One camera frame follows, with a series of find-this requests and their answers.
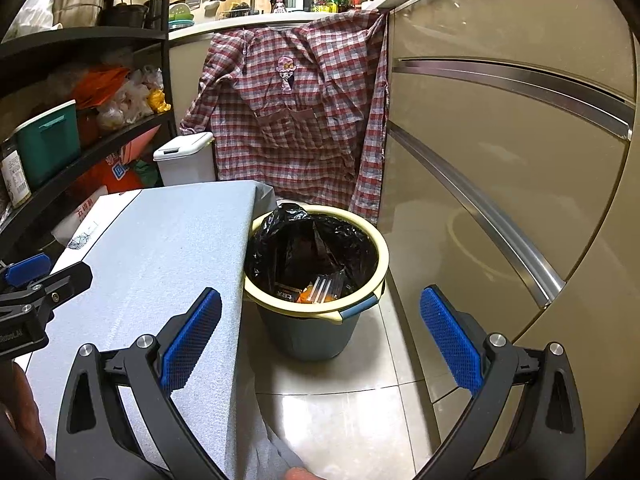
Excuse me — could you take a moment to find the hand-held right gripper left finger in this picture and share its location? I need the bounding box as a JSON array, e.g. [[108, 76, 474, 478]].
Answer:
[[55, 287, 226, 480]]

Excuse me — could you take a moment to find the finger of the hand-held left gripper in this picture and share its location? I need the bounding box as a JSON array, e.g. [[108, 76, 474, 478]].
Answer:
[[2, 254, 52, 288], [22, 261, 94, 321]]

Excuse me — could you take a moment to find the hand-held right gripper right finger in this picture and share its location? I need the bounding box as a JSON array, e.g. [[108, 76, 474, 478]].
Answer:
[[417, 285, 586, 480]]

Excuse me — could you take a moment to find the grey bucket with yellow rim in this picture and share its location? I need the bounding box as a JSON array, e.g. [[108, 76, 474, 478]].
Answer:
[[243, 204, 388, 362]]

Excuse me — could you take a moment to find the clear plastic wrapper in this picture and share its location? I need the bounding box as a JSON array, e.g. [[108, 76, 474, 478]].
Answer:
[[305, 274, 348, 306]]

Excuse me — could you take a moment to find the black plastic bin liner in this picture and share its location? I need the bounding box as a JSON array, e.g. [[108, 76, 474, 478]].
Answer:
[[245, 202, 378, 306]]

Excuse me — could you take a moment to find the person's left forearm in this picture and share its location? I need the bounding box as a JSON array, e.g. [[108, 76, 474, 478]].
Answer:
[[0, 360, 47, 461]]

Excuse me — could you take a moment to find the white printed sack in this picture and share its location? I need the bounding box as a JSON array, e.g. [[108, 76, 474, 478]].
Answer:
[[50, 189, 146, 261]]

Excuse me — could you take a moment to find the dark jar with paper label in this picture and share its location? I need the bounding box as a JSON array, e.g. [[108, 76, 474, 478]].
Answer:
[[0, 140, 32, 208]]

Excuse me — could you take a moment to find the grey tablecloth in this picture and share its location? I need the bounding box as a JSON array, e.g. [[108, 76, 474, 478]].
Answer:
[[25, 180, 311, 480]]

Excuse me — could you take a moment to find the orange printed sack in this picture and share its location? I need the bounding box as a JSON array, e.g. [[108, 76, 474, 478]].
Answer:
[[75, 127, 161, 196]]

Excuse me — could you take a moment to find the teal storage box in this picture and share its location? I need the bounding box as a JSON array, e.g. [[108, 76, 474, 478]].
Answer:
[[14, 100, 82, 187]]

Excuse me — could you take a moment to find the green bag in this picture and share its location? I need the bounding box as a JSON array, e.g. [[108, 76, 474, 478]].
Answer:
[[132, 159, 162, 186]]

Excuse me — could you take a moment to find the white lidded bin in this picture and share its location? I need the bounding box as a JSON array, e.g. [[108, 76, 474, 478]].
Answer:
[[153, 131, 216, 187]]

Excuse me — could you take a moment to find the translucent bag of white items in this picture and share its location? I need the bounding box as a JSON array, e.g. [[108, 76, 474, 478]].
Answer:
[[97, 66, 166, 131]]

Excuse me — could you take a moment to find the large orange plastic bag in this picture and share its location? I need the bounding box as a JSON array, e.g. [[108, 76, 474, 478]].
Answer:
[[72, 65, 132, 108]]

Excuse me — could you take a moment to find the red plaid shirt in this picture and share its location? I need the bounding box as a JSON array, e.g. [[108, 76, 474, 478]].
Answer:
[[179, 9, 390, 226]]

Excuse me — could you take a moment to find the black shelf rack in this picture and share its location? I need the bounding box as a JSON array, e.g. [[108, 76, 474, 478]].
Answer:
[[0, 0, 177, 261]]

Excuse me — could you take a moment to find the white plastic bag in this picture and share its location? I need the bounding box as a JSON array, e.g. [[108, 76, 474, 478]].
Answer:
[[14, 0, 55, 38]]

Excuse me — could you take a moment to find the black pot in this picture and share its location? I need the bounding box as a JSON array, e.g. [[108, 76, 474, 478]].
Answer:
[[101, 2, 150, 29]]

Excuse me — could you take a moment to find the stack of green bowls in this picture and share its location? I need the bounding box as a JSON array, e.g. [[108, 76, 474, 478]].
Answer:
[[167, 2, 196, 30]]

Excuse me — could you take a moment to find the beige kitchen cabinet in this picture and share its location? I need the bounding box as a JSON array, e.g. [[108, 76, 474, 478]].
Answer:
[[167, 0, 640, 480]]

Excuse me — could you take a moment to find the wooden cutting board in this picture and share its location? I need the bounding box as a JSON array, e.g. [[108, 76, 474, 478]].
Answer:
[[220, 0, 255, 18]]

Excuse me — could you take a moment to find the white kitchen countertop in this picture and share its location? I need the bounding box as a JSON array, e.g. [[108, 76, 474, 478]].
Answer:
[[167, 0, 581, 41]]

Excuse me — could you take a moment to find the row of condiment bottles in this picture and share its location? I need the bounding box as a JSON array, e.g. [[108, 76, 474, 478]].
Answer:
[[311, 0, 363, 13]]

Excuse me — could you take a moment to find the metal drawer handle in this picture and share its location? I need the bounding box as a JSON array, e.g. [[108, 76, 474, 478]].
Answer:
[[387, 121, 566, 308], [391, 57, 633, 141]]

